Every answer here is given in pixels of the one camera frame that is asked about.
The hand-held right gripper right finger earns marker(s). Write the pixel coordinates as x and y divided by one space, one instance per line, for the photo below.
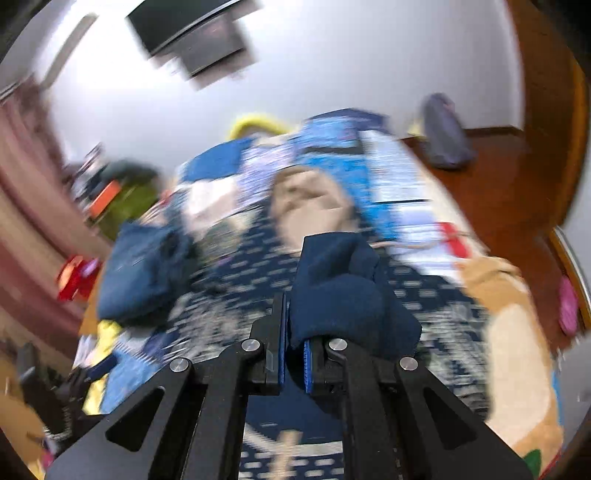
308 371

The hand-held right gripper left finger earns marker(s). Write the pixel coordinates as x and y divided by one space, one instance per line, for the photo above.
279 350

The navy patterned sweater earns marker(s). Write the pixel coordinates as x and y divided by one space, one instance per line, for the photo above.
341 295

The red plastic object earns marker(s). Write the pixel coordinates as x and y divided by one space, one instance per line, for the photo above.
76 277

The beige cloth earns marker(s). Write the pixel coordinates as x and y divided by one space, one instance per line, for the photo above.
309 207

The blue denim garment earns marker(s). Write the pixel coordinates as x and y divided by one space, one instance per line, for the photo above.
138 272

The brown striped curtain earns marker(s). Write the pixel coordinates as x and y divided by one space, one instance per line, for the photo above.
27 221

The blue patchwork bedsheet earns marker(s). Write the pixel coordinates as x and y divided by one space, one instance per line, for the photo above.
332 152

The orange box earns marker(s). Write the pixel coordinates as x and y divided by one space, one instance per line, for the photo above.
105 197

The tan fleece blanket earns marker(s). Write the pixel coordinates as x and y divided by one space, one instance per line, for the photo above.
521 350

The green bag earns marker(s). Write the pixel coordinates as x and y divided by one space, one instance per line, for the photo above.
131 194

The yellow pillow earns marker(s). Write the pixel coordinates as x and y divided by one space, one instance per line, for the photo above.
251 124

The clutter of small household things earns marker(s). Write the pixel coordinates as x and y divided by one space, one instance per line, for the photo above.
85 173

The pale yellow small cloth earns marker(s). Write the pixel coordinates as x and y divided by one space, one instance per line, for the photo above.
415 127

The pink clog shoe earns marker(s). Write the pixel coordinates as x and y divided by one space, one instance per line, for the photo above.
568 307

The purple grey bag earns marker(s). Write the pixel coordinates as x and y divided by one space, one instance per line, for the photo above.
443 134

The wooden door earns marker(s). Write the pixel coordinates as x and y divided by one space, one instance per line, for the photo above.
549 92

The black wall television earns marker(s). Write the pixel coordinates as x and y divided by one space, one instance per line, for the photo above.
184 27

